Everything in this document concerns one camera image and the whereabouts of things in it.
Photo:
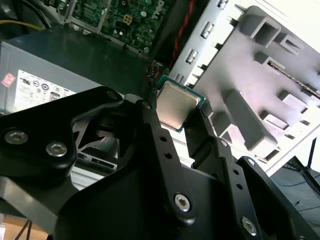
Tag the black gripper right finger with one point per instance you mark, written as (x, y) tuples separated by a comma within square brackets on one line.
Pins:
[(207, 150)]

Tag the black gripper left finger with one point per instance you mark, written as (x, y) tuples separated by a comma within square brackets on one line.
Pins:
[(35, 125)]

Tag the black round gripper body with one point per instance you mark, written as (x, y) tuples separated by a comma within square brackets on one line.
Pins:
[(112, 207)]

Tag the silver CPU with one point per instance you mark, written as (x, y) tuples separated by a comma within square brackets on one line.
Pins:
[(175, 105)]

